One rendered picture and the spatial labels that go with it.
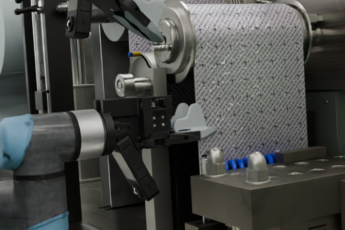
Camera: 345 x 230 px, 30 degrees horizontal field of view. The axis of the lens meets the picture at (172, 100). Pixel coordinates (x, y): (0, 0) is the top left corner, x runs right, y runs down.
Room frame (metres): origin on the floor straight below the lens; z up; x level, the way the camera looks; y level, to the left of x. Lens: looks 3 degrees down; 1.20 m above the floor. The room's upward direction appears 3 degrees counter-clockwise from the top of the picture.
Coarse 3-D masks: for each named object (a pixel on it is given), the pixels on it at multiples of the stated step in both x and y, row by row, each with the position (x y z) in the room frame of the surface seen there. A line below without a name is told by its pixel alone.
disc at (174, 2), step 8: (168, 0) 1.13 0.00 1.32; (176, 0) 1.10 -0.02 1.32; (176, 8) 1.10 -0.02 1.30; (184, 8) 1.08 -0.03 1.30; (184, 16) 1.08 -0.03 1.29; (192, 24) 1.06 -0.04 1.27; (192, 32) 1.06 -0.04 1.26; (192, 40) 1.06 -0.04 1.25; (192, 48) 1.07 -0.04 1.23; (192, 56) 1.07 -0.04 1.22; (192, 64) 1.07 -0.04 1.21; (184, 72) 1.09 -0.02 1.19; (168, 80) 1.14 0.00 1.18; (176, 80) 1.12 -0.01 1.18
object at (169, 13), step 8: (168, 8) 1.11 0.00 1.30; (168, 16) 1.11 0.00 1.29; (176, 16) 1.09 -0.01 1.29; (176, 24) 1.09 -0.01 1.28; (184, 24) 1.08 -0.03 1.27; (184, 32) 1.07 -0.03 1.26; (184, 40) 1.07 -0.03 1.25; (184, 48) 1.07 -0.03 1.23; (176, 56) 1.09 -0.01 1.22; (184, 56) 1.08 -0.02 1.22; (160, 64) 1.15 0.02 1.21; (168, 64) 1.12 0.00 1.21; (176, 64) 1.10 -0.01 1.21; (184, 64) 1.09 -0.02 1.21; (168, 72) 1.12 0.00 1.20; (176, 72) 1.11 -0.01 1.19
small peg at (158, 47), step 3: (153, 45) 1.08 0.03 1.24; (156, 45) 1.08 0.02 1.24; (159, 45) 1.08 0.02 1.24; (162, 45) 1.09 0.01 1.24; (165, 45) 1.09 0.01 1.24; (153, 48) 1.08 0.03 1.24; (156, 48) 1.08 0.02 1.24; (159, 48) 1.08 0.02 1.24; (162, 48) 1.09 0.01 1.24; (165, 48) 1.09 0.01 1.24; (153, 51) 1.08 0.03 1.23; (156, 51) 1.08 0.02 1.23; (159, 51) 1.09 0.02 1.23; (162, 51) 1.09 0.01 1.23
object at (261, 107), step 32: (224, 64) 1.10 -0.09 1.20; (256, 64) 1.13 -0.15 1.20; (288, 64) 1.17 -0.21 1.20; (224, 96) 1.10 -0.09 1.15; (256, 96) 1.13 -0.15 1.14; (288, 96) 1.17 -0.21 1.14; (224, 128) 1.10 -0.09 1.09; (256, 128) 1.13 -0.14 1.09; (288, 128) 1.16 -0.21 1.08; (224, 160) 1.09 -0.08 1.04
